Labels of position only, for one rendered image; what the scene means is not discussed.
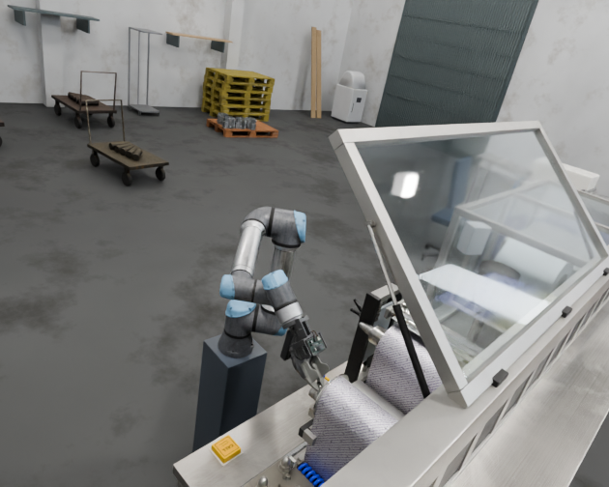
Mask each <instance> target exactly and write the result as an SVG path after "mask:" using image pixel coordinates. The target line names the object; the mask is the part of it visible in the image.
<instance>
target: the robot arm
mask: <svg viewBox="0 0 609 487"><path fill-rule="evenodd" d="M305 223H306V216H305V214H304V213H300V212H296V211H289V210H283V209H278V208H272V207H261V208H258V209H256V210H254V211H252V212H251V213H249V214H248V215H247V216H246V217H245V219H244V220H243V222H242V224H241V228H240V232H241V238H240V242H239V245H238V249H237V252H236V256H235V260H234V263H233V267H232V271H231V273H230V274H229V275H227V274H225V275H224V276H223V277H222V280H221V283H220V289H219V294H220V296H221V297H222V298H226V299H229V300H231V301H230V302H229V303H228V304H227V308H226V311H225V314H226V315H225V323H224V331H223V333H222V335H221V337H220V338H219V340H218V344H217V346H218V349H219V350H220V352H221V353H223V354H224V355H225V356H227V357H230V358H243V357H246V356H248V355H249V354H250V353H251V352H252V349H253V340H252V336H251V332H258V333H264V334H270V335H273V336H275V335H278V336H282V335H284V334H285V332H286V331H287V333H286V337H285V340H284V344H283V347H282V351H281V354H280V357H281V358H282V359H283V360H284V361H286V360H288V359H292V363H293V366H294V368H295V370H296V371H297V372H298V374H299V375H300V376H301V377H302V378H303V379H304V380H305V381H306V382H307V383H308V384H309V385H310V386H311V387H313V388H314V389H315V390H317V391H318V390H320V389H319V387H318V385H317V384H316V383H315V381H317V383H318V384H319V385H320V386H321V387H323V386H324V375H326V374H327V373H328V372H329V370H330V368H329V366H328V364H325V363H322V362H321V360H320V359H319V353H321V352H323V351H324V350H326V349H327V348H328V347H327V345H326V343H325V341H324V338H323V336H322V334H321V332H320V331H319V332H316V331H315V330H313V331H314V332H312V331H311V329H310V327H309V325H308V323H307V321H306V320H308V319H309V318H308V316H307V315H305V316H302V315H303V312H302V310H301V307H300V305H299V303H298V301H297V298H296V296H295V294H294V292H293V290H292V288H291V285H290V279H291V273H292V269H293V263H294V258H295V252H296V249H298V248H299V247H300V246H301V243H304V242H305ZM265 236H266V237H271V238H272V244H273V245H274V246H275V248H274V254H273V260H272V265H271V271H270V273H269V274H267V275H265V276H264V277H263V278H262V280H257V279H253V275H254V271H255V266H256V262H257V257H258V252H259V248H260V244H261V240H262V239H263V238H264V237H265ZM257 303H259V304H257ZM288 328H289V330H287V329H288ZM321 338H322V339H321ZM322 340H323V341H322ZM323 342H324V343H323ZM324 344H325V345H324ZM308 358H310V360H309V362H307V361H304V360H305V359H308Z"/></svg>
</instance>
